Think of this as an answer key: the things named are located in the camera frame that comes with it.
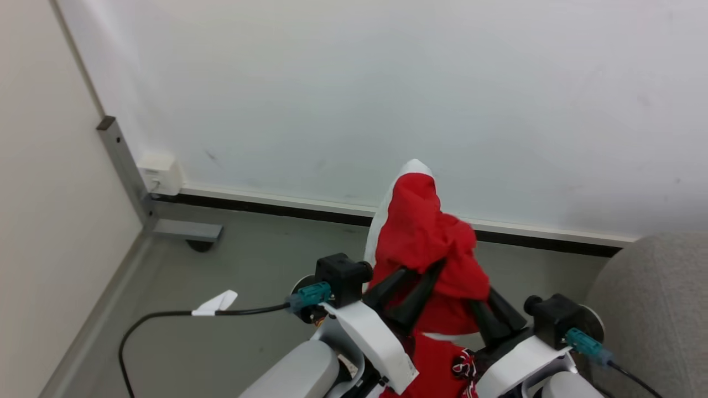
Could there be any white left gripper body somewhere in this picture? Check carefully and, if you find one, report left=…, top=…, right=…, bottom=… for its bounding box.
left=311, top=300, right=420, bottom=398

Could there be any red garment with white trim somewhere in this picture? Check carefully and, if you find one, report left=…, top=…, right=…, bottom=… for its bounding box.
left=363, top=159, right=493, bottom=398

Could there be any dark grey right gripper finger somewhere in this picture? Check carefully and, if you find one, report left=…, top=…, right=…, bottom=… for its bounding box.
left=488, top=287, right=528, bottom=331
left=469, top=300, right=512, bottom=348

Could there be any white wall socket box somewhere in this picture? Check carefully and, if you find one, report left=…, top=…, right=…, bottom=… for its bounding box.
left=137, top=151, right=185, bottom=196

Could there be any black cable with teal plug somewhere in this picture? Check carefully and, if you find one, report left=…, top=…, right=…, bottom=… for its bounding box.
left=118, top=281, right=332, bottom=398
left=564, top=327, right=664, bottom=398

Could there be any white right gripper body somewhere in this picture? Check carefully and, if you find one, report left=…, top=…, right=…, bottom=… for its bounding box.
left=473, top=332, right=579, bottom=398

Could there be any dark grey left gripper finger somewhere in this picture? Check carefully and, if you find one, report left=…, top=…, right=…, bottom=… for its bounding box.
left=386, top=259, right=446, bottom=335
left=362, top=268, right=418, bottom=310

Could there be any grey metal partition post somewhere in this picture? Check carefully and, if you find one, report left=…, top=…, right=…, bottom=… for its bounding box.
left=96, top=115, right=224, bottom=253

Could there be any white and black baseboard strip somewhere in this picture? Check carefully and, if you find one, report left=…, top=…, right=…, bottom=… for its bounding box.
left=149, top=185, right=638, bottom=258

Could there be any white paper cable tag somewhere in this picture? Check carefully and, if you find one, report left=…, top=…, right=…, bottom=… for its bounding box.
left=191, top=290, right=239, bottom=317

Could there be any grey fabric sofa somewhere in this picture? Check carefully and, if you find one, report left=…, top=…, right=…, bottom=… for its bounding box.
left=582, top=232, right=708, bottom=398

